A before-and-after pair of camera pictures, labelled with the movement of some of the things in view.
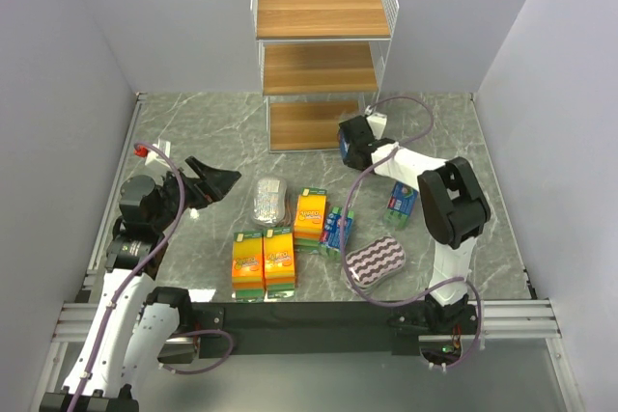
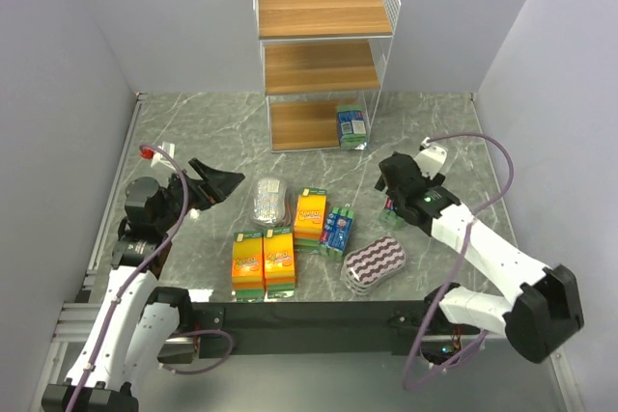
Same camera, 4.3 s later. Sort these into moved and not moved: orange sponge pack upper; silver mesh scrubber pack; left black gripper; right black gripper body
Moved: right black gripper body
Not moved: silver mesh scrubber pack; left black gripper; orange sponge pack upper
